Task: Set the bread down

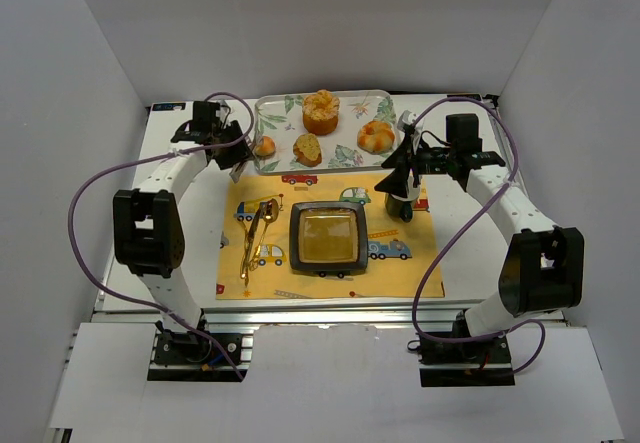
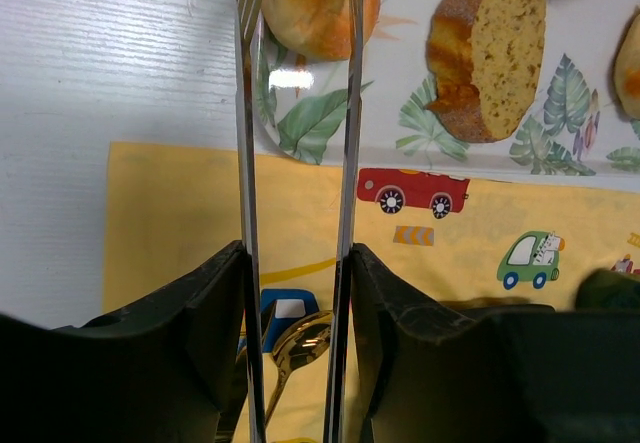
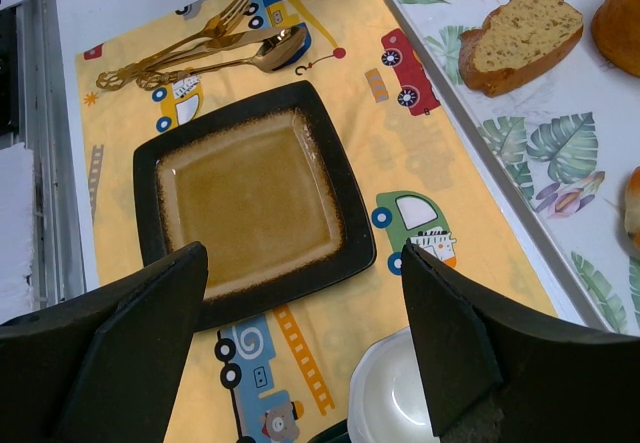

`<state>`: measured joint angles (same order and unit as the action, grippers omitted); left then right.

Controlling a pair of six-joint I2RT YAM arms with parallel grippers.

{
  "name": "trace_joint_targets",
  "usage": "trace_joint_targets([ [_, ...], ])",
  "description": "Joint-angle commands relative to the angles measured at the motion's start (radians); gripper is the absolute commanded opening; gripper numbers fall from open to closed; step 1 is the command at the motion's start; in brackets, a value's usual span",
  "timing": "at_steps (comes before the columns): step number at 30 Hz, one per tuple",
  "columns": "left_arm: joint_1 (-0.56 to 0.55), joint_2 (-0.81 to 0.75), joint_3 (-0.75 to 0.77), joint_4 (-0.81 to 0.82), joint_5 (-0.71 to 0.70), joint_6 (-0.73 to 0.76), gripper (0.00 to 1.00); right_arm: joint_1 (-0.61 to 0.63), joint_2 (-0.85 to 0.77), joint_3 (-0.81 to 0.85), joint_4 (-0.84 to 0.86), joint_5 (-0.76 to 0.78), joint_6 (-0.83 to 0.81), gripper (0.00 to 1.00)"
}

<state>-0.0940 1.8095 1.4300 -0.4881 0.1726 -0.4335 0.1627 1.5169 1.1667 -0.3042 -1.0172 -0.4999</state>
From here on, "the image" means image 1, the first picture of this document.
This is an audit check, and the small round bread roll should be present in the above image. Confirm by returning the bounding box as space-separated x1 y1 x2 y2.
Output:
254 136 276 158

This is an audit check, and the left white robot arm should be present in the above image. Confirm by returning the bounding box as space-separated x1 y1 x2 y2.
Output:
113 101 252 332

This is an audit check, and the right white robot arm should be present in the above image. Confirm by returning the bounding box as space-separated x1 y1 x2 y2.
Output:
375 112 584 342

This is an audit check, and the herb bread slice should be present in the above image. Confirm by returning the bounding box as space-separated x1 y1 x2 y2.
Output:
293 133 322 167

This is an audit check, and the green mug white inside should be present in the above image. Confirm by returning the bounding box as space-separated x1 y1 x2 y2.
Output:
385 184 420 223

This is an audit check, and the square black brown plate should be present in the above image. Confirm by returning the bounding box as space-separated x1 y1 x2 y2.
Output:
289 201 368 278

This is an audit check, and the tall sugared brioche cake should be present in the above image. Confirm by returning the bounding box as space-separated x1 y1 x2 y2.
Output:
302 89 340 136

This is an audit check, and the gold fork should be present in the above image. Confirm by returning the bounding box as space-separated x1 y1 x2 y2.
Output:
240 202 266 285

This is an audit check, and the gold spoon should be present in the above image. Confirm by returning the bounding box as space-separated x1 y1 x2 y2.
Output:
249 198 280 270

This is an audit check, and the twisted orange bread ring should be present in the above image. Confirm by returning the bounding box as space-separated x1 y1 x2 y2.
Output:
356 119 396 154

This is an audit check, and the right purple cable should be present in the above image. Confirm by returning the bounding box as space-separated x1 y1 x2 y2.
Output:
408 96 547 375

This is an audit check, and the purple cable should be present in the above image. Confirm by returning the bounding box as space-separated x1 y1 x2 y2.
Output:
408 96 547 375
67 91 256 382

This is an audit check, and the aluminium table frame rail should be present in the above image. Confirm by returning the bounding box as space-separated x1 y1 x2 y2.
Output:
199 307 471 328

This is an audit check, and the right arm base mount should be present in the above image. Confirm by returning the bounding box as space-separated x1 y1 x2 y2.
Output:
407 336 515 388

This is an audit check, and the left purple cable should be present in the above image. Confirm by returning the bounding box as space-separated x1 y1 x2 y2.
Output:
67 91 256 382

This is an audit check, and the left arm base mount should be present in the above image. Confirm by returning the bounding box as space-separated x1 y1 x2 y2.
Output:
147 331 240 383

